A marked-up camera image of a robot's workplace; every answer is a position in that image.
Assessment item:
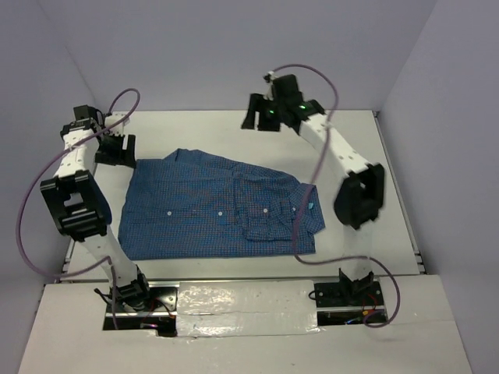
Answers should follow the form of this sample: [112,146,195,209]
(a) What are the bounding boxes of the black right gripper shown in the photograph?
[240,93,285,132]

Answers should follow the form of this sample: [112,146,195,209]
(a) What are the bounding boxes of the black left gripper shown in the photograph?
[94,131,136,168]

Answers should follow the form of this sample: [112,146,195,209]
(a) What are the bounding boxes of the blue checkered long sleeve shirt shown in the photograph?
[118,149,325,261]

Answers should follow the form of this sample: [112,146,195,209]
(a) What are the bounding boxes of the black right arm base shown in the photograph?
[308,270,388,326]

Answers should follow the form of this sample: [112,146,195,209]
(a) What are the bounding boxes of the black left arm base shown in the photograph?
[102,284,179,337]

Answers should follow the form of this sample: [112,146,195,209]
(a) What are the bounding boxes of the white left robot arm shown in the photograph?
[40,105,153,311]

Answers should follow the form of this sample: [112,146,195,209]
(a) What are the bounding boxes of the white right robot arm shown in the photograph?
[241,72,385,305]

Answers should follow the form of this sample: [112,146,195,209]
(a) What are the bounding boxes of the white taped cover sheet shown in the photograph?
[176,280,320,337]

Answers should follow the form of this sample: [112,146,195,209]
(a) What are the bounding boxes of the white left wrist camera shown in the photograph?
[104,113,129,136]

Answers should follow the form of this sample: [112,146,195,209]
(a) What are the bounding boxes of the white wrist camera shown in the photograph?
[104,113,129,136]
[263,71,276,101]

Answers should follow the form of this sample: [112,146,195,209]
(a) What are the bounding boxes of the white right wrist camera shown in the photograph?
[263,71,276,101]

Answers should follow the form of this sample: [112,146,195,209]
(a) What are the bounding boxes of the aluminium table edge rail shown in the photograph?
[372,111,427,275]

